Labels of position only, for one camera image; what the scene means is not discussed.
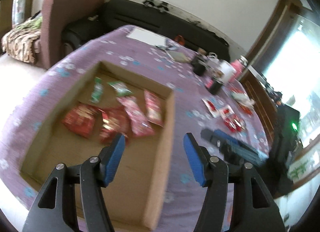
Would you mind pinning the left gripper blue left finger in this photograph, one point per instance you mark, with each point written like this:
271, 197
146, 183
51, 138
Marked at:
110, 157

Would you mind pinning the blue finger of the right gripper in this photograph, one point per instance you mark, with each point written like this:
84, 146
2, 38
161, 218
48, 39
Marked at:
223, 137
207, 135

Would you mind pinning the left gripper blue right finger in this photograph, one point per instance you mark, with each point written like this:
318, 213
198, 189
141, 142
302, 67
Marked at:
196, 158

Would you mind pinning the bright red snack pack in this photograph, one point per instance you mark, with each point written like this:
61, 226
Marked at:
238, 123
230, 124

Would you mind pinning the dark red snack pack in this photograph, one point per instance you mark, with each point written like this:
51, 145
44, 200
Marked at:
115, 120
81, 119

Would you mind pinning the white red snack sachet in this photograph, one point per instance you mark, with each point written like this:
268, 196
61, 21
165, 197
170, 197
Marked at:
211, 107
226, 112

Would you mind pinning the pink candy bag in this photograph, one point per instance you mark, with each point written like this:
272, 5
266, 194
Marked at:
139, 124
153, 108

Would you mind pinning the green candy packet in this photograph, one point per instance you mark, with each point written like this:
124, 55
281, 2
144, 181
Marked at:
97, 91
120, 88

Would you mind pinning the purple floral tablecloth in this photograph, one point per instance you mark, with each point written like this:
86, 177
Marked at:
183, 196

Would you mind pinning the white crumpled cloth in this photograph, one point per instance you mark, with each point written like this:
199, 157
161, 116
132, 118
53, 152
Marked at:
243, 99

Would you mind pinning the shallow cardboard box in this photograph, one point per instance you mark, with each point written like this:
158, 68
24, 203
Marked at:
134, 199

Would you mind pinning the black cylindrical holder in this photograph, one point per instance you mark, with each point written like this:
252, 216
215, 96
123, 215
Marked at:
215, 86
198, 62

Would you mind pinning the wooden side cabinet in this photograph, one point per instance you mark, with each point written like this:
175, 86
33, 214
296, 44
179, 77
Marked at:
264, 106

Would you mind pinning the white plastic jar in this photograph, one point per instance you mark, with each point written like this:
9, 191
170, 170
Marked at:
227, 70

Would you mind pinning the pink sleeved bottle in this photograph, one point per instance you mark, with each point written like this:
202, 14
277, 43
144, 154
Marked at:
239, 65

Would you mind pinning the tan notebook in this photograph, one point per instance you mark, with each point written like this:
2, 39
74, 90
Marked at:
178, 57

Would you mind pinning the white paper sheet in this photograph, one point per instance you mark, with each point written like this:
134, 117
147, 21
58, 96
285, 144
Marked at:
147, 37

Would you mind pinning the black sofa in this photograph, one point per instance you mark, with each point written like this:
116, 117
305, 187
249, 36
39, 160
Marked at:
118, 13

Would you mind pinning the patterned blanket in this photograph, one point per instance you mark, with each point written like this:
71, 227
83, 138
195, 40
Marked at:
18, 42

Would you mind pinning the maroon armchair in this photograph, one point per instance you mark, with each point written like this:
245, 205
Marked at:
56, 15

